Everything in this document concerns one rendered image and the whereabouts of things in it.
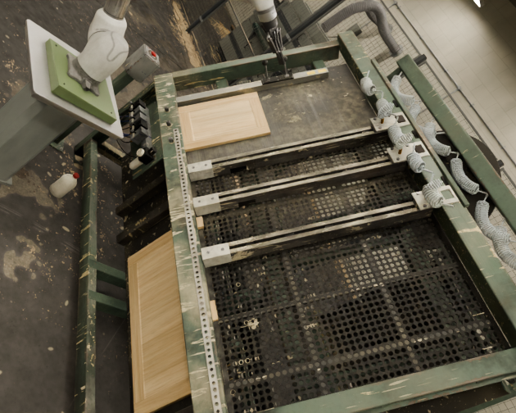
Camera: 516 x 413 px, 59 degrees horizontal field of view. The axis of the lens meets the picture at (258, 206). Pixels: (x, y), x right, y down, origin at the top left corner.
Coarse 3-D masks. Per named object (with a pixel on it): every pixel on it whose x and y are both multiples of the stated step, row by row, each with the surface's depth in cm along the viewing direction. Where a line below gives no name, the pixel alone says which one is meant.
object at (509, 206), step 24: (408, 72) 311; (432, 96) 292; (456, 120) 274; (456, 144) 268; (480, 168) 253; (408, 192) 273; (504, 192) 240; (240, 216) 281; (336, 216) 276; (504, 216) 236; (264, 288) 222; (480, 408) 218
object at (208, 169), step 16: (384, 112) 232; (400, 112) 242; (368, 128) 242; (384, 128) 236; (288, 144) 239; (304, 144) 240; (320, 144) 237; (336, 144) 239; (352, 144) 242; (224, 160) 236; (240, 160) 235; (256, 160) 236; (272, 160) 238; (288, 160) 241; (192, 176) 235; (208, 176) 237
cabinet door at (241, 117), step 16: (240, 96) 275; (256, 96) 274; (192, 112) 269; (208, 112) 268; (224, 112) 267; (240, 112) 266; (256, 112) 264; (192, 128) 261; (208, 128) 260; (224, 128) 259; (240, 128) 258; (256, 128) 256; (192, 144) 252; (208, 144) 251
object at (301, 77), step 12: (300, 72) 281; (324, 72) 279; (240, 84) 278; (252, 84) 277; (264, 84) 276; (276, 84) 278; (288, 84) 280; (192, 96) 275; (204, 96) 274; (216, 96) 275; (228, 96) 277
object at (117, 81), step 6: (120, 78) 277; (126, 78) 277; (132, 78) 278; (114, 84) 279; (120, 84) 279; (126, 84) 280; (114, 90) 281; (120, 90) 283; (78, 120) 293; (72, 126) 295; (78, 126) 296; (66, 132) 298; (60, 138) 301
